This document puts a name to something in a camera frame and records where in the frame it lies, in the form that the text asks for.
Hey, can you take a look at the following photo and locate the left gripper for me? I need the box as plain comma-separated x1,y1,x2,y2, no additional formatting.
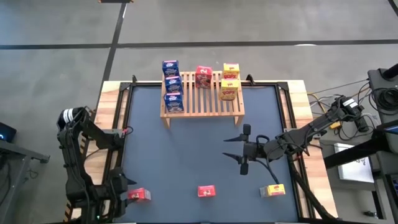
108,167,138,215

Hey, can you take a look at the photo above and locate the Corn Pops cereal box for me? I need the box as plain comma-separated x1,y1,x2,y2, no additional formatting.
259,183,286,198
220,78,240,101
222,63,241,80

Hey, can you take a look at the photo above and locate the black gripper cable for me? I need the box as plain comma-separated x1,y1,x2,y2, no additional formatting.
254,133,280,185

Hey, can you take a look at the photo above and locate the grey metal desk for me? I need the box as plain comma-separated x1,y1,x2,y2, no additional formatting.
0,139,50,224

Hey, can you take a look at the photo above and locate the black frame beam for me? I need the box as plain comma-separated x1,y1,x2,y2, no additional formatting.
323,130,398,169

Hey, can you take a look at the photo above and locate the Froot Loops cereal box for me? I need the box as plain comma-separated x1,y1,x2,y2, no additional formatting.
197,185,216,198
195,65,213,90
127,187,152,202

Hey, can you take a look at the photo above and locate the black table frame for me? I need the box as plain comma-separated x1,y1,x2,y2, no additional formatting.
102,74,312,224

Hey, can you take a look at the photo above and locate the Frosted Flakes cereal box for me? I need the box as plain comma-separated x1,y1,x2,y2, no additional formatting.
164,92,185,113
161,60,180,78
164,76,183,94

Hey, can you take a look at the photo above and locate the coiled black cable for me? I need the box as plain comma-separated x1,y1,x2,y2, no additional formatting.
371,86,398,113

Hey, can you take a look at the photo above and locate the grey equipment cart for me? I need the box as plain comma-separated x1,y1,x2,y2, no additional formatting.
368,67,398,125

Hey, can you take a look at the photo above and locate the black monitor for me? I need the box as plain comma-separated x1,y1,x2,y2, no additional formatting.
0,122,17,143

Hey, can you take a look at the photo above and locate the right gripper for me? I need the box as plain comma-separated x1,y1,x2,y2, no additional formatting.
222,123,276,175

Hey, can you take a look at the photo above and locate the white printed panel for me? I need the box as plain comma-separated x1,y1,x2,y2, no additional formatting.
334,142,374,184

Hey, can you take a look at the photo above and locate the wooden slatted shelf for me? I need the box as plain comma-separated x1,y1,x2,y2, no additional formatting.
160,70,246,129

